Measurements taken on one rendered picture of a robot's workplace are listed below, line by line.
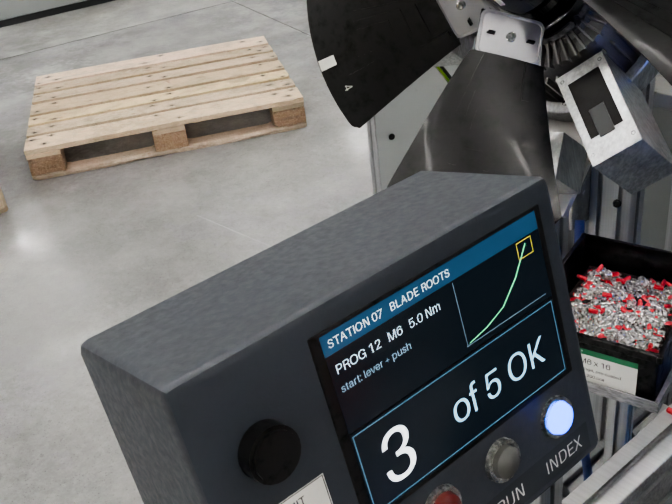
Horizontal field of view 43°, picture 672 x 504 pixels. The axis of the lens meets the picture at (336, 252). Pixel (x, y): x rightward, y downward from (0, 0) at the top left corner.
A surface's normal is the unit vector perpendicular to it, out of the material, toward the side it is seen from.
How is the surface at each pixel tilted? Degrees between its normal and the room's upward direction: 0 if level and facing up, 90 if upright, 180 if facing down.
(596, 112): 50
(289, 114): 88
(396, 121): 90
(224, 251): 0
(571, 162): 77
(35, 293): 0
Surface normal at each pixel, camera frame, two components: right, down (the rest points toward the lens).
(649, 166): 0.20, 0.87
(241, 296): -0.27, -0.91
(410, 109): -0.76, 0.41
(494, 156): -0.05, -0.18
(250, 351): 0.44, -0.25
